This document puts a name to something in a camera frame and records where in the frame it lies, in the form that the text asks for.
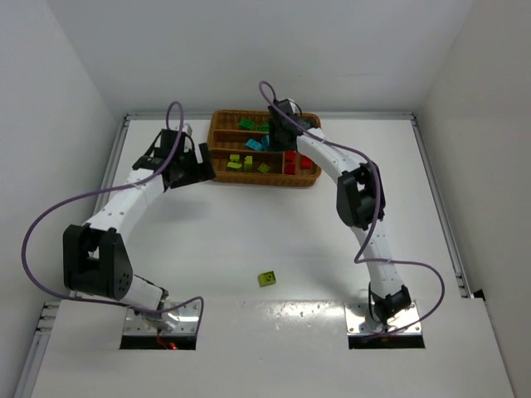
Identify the dark green lego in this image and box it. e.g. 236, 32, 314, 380
257, 124, 270, 133

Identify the brown wicker divided tray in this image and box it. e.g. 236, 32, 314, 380
207, 109, 321, 187

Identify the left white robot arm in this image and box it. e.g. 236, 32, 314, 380
63, 129, 216, 316

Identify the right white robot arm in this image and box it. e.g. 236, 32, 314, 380
268, 99, 412, 325

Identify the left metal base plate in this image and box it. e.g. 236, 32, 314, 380
123, 300, 202, 337

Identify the metal base plate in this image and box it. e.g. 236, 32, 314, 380
123, 300, 202, 337
344, 301, 423, 336

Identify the red base lego brick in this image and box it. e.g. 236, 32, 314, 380
284, 151, 297, 163

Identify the red rounded lego brick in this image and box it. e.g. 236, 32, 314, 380
284, 163, 296, 175

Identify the lime lego brick front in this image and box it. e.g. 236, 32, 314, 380
257, 271, 276, 288

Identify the lime green lego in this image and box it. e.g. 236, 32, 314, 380
258, 163, 270, 173

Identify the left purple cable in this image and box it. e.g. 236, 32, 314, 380
21, 101, 205, 328

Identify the long cyan lego brick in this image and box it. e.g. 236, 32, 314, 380
261, 135, 270, 152

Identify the cyan rounded lego brick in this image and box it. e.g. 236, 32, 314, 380
245, 139, 263, 151

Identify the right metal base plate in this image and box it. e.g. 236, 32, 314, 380
344, 301, 423, 336

